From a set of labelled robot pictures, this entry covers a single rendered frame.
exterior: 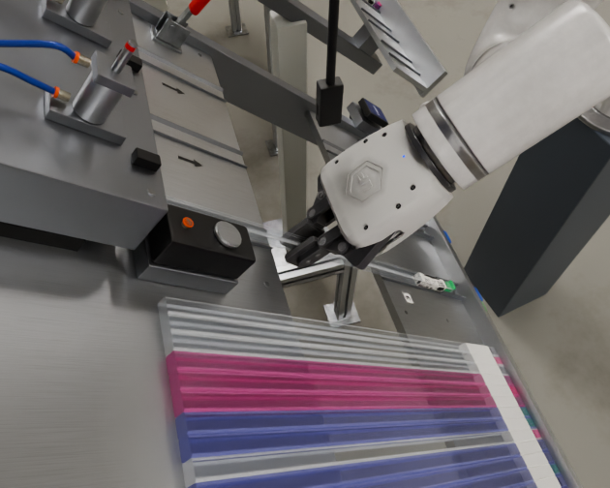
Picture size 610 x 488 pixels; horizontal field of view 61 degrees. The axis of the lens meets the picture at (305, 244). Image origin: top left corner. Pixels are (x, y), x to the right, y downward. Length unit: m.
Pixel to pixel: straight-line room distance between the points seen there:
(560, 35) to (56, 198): 0.38
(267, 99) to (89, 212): 0.48
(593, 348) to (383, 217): 1.31
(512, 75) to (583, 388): 1.28
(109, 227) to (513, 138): 0.32
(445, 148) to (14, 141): 0.32
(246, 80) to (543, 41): 0.42
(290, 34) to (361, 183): 0.62
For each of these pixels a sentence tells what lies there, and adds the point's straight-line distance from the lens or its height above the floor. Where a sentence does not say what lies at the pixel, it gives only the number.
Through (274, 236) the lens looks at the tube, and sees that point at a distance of 0.50.
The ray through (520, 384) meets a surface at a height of 0.73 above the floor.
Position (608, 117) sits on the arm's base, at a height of 0.71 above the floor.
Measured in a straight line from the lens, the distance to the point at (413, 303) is 0.67.
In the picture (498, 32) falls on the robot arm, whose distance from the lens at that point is 0.56.
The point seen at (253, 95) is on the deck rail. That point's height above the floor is 0.90.
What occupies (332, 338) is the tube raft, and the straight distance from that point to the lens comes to 0.48.
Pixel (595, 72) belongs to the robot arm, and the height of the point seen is 1.14.
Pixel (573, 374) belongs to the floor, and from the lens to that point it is 1.66.
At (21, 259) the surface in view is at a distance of 0.36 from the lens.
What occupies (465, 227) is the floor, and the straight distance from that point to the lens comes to 1.80.
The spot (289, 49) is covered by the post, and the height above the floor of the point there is 0.76.
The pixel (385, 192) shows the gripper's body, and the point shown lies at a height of 1.04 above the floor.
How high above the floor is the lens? 1.40
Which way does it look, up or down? 56 degrees down
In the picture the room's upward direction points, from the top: straight up
